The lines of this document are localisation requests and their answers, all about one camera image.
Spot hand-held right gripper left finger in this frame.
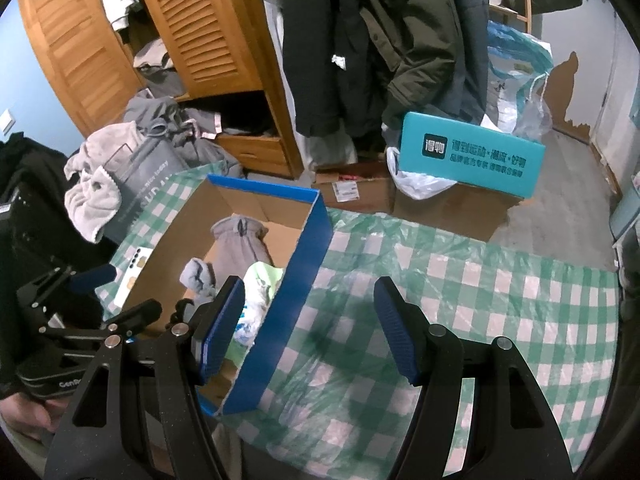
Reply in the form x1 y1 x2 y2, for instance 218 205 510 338
42 276 247 480

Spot labelled brown cardboard box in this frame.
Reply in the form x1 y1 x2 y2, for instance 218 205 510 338
314 161 396 216

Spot grey sock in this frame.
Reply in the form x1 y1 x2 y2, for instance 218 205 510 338
180 257 218 306

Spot blue white woven bag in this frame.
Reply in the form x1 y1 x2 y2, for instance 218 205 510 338
482 20 556 143

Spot grey hoodie pile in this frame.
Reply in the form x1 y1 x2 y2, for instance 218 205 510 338
122 89 246 178

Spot dark grey coat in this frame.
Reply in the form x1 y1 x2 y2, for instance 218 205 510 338
440 0 501 126

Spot olive jacket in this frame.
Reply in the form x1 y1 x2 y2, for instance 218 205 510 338
355 0 468 133

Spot grey printed tote bag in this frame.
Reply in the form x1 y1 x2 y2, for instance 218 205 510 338
102 132 193 246

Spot person's left hand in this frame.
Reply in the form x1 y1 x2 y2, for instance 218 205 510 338
0 392 61 436

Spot green checked tablecloth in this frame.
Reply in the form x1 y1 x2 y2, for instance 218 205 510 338
95 162 623 480

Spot blue cardboard box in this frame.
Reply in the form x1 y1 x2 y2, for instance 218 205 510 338
102 174 333 418

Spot black jacket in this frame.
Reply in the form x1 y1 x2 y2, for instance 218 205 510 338
280 0 396 138

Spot black cloth pile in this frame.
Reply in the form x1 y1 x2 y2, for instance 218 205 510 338
0 132 111 311

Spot wooden wardrobe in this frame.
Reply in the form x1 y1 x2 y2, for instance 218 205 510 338
17 0 306 181

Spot light green cloth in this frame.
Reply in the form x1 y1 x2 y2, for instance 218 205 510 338
244 261 286 311

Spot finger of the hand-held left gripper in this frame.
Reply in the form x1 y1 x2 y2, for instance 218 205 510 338
37 299 163 346
17 262 118 311

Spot plain brown cardboard box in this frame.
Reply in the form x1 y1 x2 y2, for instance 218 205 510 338
392 180 526 243

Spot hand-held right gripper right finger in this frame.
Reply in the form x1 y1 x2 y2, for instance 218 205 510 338
374 276 576 480

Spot light pink towel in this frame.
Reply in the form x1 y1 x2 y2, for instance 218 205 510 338
64 121 146 245

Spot white blue sock bundle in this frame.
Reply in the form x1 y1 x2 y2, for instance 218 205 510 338
232 305 273 351

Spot white plastic bag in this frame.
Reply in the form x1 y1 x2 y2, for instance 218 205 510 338
382 122 458 200

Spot teal cardboard box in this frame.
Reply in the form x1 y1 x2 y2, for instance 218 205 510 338
398 111 547 198

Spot light blue bin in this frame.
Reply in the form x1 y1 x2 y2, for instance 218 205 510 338
609 195 640 256

